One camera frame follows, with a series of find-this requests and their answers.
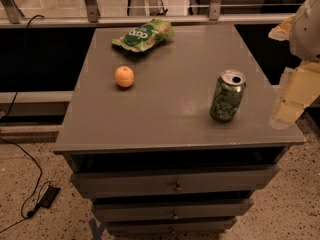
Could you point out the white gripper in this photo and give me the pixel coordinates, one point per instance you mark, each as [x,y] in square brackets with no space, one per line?
[306,30]

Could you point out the metal window railing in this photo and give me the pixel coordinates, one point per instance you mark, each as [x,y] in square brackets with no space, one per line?
[103,13]

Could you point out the orange fruit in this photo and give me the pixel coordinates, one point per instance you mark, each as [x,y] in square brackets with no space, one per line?
[124,76]

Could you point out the green chip bag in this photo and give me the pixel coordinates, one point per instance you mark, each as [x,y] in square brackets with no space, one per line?
[146,36]

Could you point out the top grey drawer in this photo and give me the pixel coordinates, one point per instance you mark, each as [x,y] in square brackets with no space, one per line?
[171,182]

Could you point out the bottom grey drawer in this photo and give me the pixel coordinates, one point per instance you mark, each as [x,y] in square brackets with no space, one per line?
[171,226]

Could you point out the middle grey drawer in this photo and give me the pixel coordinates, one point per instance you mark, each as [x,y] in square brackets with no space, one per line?
[172,210]

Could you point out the grey drawer cabinet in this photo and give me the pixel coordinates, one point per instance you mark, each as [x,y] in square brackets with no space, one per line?
[162,121]

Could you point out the grey drawer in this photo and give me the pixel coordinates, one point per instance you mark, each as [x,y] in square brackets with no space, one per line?
[171,226]
[171,182]
[172,210]

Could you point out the black power adapter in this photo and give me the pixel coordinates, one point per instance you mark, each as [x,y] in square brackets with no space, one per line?
[48,197]

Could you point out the green soda can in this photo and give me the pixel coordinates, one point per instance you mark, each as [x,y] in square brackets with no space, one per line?
[228,95]

